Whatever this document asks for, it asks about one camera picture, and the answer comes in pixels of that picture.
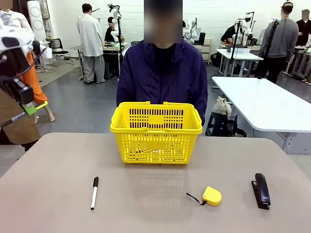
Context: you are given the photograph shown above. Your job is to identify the white standing air conditioner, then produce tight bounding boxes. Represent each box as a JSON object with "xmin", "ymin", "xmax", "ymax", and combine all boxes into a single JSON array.
[{"xmin": 26, "ymin": 0, "xmax": 47, "ymax": 41}]

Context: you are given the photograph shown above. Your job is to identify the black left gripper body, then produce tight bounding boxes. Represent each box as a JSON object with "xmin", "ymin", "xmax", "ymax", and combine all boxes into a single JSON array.
[{"xmin": 0, "ymin": 47, "xmax": 30, "ymax": 84}]

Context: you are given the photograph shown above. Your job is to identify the person in long white coat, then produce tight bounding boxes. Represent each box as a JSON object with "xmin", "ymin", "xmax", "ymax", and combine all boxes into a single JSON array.
[{"xmin": 77, "ymin": 3, "xmax": 106, "ymax": 84}]

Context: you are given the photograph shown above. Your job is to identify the black and white background robot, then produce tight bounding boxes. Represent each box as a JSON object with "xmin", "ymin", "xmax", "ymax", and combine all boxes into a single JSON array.
[{"xmin": 104, "ymin": 2, "xmax": 122, "ymax": 44}]

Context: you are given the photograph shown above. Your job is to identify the small white table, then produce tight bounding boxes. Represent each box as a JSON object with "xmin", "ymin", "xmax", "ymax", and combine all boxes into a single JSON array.
[{"xmin": 215, "ymin": 47, "xmax": 264, "ymax": 77}]

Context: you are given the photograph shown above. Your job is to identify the yellow tape measure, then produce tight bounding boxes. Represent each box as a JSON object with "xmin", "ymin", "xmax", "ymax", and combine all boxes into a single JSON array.
[{"xmin": 186, "ymin": 185, "xmax": 223, "ymax": 206}]

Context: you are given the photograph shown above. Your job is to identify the person black jacket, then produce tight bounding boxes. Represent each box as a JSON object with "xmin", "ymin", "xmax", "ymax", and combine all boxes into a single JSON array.
[{"xmin": 295, "ymin": 9, "xmax": 311, "ymax": 47}]

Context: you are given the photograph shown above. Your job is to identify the black tripod pole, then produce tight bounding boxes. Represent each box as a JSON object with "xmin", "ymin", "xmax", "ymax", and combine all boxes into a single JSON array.
[
  {"xmin": 258, "ymin": 20, "xmax": 279, "ymax": 80},
  {"xmin": 229, "ymin": 20, "xmax": 241, "ymax": 76}
]

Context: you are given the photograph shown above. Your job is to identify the black stapler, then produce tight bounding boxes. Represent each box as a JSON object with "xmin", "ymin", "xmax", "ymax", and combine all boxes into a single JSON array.
[{"xmin": 251, "ymin": 172, "xmax": 272, "ymax": 210}]

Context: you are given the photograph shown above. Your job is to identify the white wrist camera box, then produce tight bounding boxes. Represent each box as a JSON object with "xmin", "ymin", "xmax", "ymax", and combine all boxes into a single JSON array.
[{"xmin": 0, "ymin": 33, "xmax": 34, "ymax": 53}]

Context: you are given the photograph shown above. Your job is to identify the seated person purple jacket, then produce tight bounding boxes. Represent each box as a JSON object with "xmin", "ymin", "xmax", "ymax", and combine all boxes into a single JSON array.
[{"xmin": 116, "ymin": 0, "xmax": 208, "ymax": 127}]

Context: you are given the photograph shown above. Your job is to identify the person in brown skirt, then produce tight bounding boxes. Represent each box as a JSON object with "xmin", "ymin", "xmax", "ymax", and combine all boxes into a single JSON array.
[{"xmin": 0, "ymin": 0, "xmax": 41, "ymax": 151}]

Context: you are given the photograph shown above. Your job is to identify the beige cloth bag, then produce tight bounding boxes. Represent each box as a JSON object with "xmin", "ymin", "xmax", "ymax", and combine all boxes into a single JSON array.
[{"xmin": 213, "ymin": 96, "xmax": 233, "ymax": 116}]

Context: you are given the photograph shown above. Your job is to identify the white marker black cap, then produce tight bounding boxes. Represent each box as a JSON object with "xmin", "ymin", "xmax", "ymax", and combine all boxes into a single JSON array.
[{"xmin": 90, "ymin": 176, "xmax": 99, "ymax": 211}]

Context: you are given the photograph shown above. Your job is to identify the large white table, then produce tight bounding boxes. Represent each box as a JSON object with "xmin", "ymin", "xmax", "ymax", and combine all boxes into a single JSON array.
[{"xmin": 211, "ymin": 75, "xmax": 311, "ymax": 155}]

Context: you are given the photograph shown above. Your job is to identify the black plastic stool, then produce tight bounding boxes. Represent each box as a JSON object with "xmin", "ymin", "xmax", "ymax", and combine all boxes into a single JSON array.
[{"xmin": 205, "ymin": 111, "xmax": 247, "ymax": 138}]

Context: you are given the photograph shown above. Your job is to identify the yellow plastic shopping basket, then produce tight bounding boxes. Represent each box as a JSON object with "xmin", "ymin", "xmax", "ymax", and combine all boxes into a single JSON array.
[{"xmin": 109, "ymin": 101, "xmax": 203, "ymax": 165}]

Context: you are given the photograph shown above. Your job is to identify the black robot cable conduit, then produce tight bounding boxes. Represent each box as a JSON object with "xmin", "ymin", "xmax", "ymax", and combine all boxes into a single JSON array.
[{"xmin": 24, "ymin": 40, "xmax": 48, "ymax": 73}]

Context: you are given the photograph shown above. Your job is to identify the seated person in black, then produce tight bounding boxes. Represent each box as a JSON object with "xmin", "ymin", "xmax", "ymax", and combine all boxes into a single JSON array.
[{"xmin": 220, "ymin": 24, "xmax": 240, "ymax": 44}]

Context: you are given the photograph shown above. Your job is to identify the white drawer cabinet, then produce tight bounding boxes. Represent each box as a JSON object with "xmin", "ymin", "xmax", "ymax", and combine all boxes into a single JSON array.
[{"xmin": 194, "ymin": 38, "xmax": 213, "ymax": 65}]

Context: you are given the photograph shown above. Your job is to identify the person in orange trousers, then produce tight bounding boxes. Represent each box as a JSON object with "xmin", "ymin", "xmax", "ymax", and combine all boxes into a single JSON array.
[{"xmin": 9, "ymin": 9, "xmax": 55, "ymax": 123}]

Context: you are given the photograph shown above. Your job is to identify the person grey sweater cap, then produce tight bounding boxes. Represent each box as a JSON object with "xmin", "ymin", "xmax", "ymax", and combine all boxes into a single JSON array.
[{"xmin": 258, "ymin": 2, "xmax": 299, "ymax": 84}]

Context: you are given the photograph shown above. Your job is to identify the black office chair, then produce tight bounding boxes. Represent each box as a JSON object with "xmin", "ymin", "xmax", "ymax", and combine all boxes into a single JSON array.
[{"xmin": 45, "ymin": 37, "xmax": 73, "ymax": 67}]

